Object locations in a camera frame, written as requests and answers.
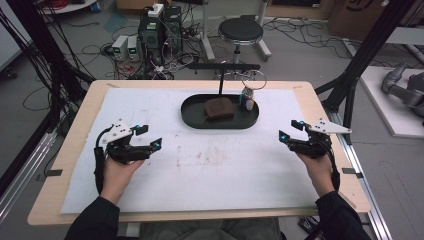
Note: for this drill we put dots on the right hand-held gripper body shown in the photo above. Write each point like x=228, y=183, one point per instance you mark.
x=313, y=146

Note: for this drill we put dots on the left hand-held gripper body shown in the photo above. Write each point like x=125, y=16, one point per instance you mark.
x=125, y=151

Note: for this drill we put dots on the black oval tray with stand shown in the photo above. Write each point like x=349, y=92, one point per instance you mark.
x=195, y=115

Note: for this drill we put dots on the brown zip pouch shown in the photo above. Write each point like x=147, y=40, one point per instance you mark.
x=219, y=108

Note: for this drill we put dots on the person's left hand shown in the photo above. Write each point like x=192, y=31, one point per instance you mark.
x=116, y=176

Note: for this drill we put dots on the person's right hand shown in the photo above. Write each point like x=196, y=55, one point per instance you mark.
x=318, y=175

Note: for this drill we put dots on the white table mat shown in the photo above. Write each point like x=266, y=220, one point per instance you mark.
x=183, y=180

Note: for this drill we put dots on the black tape piece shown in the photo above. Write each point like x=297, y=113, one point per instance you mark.
x=353, y=172
x=53, y=172

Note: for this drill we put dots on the white platform board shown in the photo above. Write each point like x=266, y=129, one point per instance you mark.
x=383, y=106

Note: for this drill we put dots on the white power supply box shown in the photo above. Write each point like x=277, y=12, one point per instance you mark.
x=119, y=46
x=133, y=48

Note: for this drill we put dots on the black computer tower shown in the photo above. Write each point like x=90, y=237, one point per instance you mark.
x=151, y=38
x=173, y=28

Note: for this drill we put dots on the person's lap grey trousers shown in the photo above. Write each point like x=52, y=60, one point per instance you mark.
x=213, y=230

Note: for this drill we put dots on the black round stool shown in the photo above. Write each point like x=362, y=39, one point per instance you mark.
x=240, y=30

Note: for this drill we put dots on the cardboard box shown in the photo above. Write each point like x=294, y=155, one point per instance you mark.
x=346, y=20

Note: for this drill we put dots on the white power strip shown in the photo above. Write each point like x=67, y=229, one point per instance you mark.
x=155, y=10

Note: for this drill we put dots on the white round table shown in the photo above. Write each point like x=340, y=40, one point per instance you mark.
x=70, y=7

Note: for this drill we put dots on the aluminium rail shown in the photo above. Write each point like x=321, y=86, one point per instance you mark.
x=370, y=190
x=26, y=170

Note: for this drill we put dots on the white metal frame legs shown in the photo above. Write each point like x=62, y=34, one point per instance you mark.
x=207, y=40

